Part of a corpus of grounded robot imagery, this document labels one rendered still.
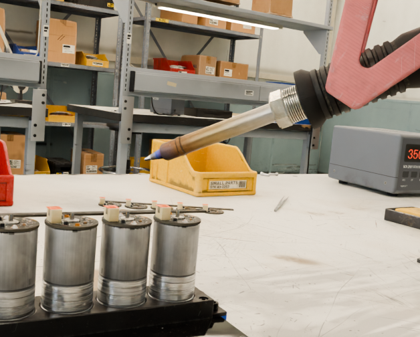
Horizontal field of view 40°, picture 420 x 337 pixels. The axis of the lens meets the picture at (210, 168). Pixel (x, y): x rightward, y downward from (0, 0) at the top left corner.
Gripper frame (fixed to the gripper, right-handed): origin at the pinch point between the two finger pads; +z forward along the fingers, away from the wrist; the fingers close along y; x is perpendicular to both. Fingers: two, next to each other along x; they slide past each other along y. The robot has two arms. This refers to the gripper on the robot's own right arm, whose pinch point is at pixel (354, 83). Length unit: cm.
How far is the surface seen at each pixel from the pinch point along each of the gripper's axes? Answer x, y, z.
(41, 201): -21.3, -29.7, 27.2
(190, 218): -3.1, -4.4, 10.1
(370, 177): 7, -69, 9
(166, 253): -3.0, -3.3, 12.0
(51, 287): -5.9, 0.6, 15.1
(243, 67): -117, -505, 34
